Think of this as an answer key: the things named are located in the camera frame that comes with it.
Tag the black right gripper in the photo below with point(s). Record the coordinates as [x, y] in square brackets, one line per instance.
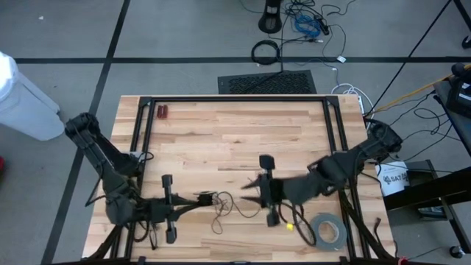
[272, 191]

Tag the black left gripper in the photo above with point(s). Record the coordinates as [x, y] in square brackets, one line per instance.
[162, 211]

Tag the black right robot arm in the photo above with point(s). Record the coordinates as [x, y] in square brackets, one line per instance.
[349, 162]

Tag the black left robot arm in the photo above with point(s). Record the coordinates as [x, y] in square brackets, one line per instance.
[103, 165]

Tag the grey tape roll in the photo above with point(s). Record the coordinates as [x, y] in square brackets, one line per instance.
[320, 243]

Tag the small red ridged block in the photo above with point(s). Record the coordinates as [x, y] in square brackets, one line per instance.
[162, 111]

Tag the black perforated floor mat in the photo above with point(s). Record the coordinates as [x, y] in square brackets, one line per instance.
[294, 82]

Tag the white paper label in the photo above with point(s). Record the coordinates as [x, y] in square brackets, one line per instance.
[390, 180]

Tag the white power strip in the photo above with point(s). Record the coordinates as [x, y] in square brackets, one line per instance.
[361, 105]

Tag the small white adapter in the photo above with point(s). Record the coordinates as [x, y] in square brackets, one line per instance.
[341, 59]

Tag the black cylindrical stand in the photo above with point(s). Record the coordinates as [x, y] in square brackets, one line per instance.
[270, 22]

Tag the black power strip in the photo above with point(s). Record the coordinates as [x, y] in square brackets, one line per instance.
[323, 26]

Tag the white plastic bin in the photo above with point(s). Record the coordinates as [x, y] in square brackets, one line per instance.
[25, 106]

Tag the black caster wheel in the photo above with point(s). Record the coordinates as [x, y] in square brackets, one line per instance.
[457, 251]

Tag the grey side desk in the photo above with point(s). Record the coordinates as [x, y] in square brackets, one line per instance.
[456, 129]

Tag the black cart frame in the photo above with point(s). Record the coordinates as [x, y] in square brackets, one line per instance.
[423, 191]

